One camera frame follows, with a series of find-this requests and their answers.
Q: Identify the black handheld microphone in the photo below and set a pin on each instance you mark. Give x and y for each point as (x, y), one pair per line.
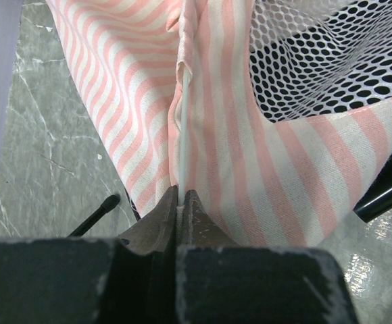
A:
(376, 201)

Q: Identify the black music stand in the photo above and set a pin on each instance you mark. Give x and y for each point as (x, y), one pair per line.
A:
(110, 203)

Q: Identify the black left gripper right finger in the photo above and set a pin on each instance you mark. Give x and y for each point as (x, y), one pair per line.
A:
(211, 279)

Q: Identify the pink striped pet tent fabric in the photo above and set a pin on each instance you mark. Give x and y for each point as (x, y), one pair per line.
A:
(290, 104)

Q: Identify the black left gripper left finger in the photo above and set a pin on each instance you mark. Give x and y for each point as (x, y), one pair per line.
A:
(147, 284)

